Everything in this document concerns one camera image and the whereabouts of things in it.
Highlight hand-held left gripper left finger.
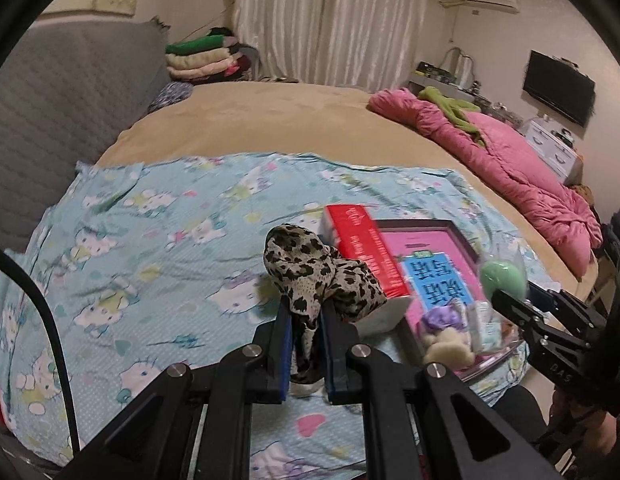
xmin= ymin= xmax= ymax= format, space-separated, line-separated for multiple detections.
xmin=55 ymin=305 xmax=296 ymax=480

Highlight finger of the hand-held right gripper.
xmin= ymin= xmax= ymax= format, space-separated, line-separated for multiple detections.
xmin=527 ymin=284 xmax=608 ymax=323
xmin=491 ymin=288 xmax=548 ymax=335

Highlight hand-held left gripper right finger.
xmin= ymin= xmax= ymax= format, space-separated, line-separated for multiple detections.
xmin=320 ymin=305 xmax=546 ymax=480

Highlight green egg-shaped sponge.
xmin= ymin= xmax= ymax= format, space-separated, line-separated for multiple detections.
xmin=480 ymin=260 xmax=528 ymax=306

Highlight clear plastic bag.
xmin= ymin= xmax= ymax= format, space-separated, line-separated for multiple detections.
xmin=470 ymin=240 xmax=533 ymax=361

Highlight cream plush toy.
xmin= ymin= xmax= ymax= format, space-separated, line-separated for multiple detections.
xmin=422 ymin=330 xmax=476 ymax=368

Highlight leopard print scarf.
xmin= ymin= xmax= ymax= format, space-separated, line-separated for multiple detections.
xmin=262 ymin=225 xmax=388 ymax=386

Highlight dark framed pink box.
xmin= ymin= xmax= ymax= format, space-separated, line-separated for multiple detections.
xmin=375 ymin=219 xmax=531 ymax=386

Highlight red tissue pack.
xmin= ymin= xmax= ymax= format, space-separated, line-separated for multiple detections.
xmin=322 ymin=204 xmax=416 ymax=338

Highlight pink quilt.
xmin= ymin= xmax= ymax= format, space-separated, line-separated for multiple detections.
xmin=367 ymin=87 xmax=603 ymax=281

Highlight white dresser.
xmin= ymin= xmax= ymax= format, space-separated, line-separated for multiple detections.
xmin=520 ymin=117 xmax=583 ymax=186

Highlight blue cartoon cat printed blanket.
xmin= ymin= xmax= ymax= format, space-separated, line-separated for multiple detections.
xmin=0 ymin=152 xmax=546 ymax=476

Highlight green cloth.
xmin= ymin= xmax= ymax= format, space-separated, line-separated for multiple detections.
xmin=417 ymin=86 xmax=486 ymax=148

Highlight beige bed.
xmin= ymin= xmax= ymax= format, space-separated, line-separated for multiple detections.
xmin=92 ymin=81 xmax=606 ymax=311

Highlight arched mirror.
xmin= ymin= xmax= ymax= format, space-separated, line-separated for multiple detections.
xmin=442 ymin=46 xmax=478 ymax=88

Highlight cluttered vanity table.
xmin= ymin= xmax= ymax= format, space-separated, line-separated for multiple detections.
xmin=407 ymin=62 xmax=491 ymax=106

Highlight dark floral pillow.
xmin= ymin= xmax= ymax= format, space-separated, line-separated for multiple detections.
xmin=147 ymin=81 xmax=195 ymax=115

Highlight dark clothes pile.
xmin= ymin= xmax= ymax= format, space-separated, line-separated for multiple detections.
xmin=207 ymin=26 xmax=263 ymax=82

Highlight green folded garment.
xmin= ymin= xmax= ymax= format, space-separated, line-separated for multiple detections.
xmin=165 ymin=35 xmax=227 ymax=56

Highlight white curtains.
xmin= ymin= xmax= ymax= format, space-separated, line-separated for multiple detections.
xmin=230 ymin=0 xmax=433 ymax=92

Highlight grey quilted sofa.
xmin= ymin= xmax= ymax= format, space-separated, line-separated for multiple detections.
xmin=0 ymin=17 xmax=171 ymax=281

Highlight black wall television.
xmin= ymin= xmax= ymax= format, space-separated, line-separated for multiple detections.
xmin=521 ymin=50 xmax=597 ymax=128

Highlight black cable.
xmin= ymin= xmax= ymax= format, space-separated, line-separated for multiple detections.
xmin=0 ymin=242 xmax=83 ymax=456

